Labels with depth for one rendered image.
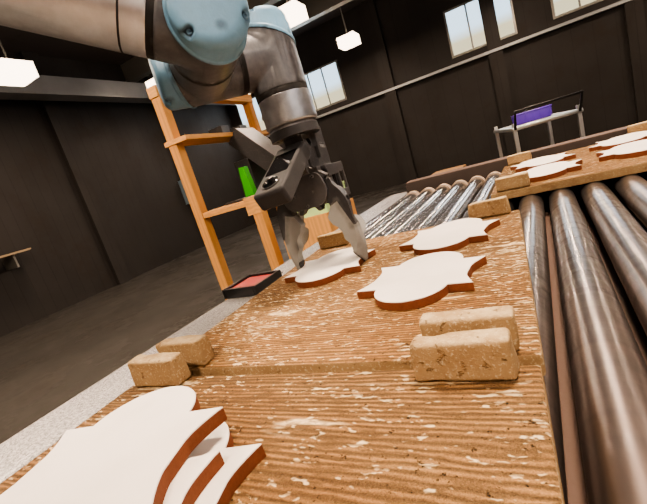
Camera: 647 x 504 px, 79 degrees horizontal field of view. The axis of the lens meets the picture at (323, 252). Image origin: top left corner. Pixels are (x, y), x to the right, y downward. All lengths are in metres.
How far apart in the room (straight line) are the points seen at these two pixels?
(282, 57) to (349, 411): 0.45
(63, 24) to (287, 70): 0.25
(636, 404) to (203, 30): 0.40
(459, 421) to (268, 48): 0.48
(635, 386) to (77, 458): 0.31
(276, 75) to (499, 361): 0.44
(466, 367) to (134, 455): 0.19
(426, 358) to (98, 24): 0.38
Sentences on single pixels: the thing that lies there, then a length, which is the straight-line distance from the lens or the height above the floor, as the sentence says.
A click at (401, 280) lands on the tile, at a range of 0.42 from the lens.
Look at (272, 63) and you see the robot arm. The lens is 0.56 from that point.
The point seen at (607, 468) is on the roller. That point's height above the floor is 0.92.
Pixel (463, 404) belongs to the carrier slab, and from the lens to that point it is 0.24.
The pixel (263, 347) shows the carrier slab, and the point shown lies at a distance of 0.38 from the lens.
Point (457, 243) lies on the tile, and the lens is 0.51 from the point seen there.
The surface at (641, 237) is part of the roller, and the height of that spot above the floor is 0.92.
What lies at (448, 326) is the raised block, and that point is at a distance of 0.27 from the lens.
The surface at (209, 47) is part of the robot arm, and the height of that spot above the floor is 1.21.
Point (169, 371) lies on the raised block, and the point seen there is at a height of 0.95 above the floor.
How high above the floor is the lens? 1.08
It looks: 12 degrees down
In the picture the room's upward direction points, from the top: 17 degrees counter-clockwise
